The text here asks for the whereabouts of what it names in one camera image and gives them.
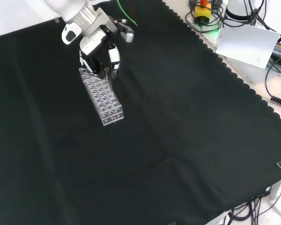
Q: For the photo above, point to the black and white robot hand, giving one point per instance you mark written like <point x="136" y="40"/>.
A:
<point x="96" y="39"/>

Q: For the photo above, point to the clear glass test tube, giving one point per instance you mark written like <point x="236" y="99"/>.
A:
<point x="109" y="82"/>

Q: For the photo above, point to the clear plastic test tube rack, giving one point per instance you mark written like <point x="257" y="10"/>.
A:
<point x="103" y="100"/>

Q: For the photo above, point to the grey tape piece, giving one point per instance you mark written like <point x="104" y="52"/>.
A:
<point x="57" y="20"/>

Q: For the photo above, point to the yellow emergency stop button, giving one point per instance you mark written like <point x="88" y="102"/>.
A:
<point x="202" y="11"/>

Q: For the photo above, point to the black bench cloth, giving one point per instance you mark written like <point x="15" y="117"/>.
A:
<point x="154" y="140"/>

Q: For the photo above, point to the white and grey stand base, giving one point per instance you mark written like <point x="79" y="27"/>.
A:
<point x="235" y="10"/>

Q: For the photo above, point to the white paper card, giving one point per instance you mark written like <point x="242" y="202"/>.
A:
<point x="246" y="44"/>

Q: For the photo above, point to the pale grey board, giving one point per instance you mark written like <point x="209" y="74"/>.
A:
<point x="253" y="72"/>

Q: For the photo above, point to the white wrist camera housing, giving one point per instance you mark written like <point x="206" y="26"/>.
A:
<point x="69" y="35"/>

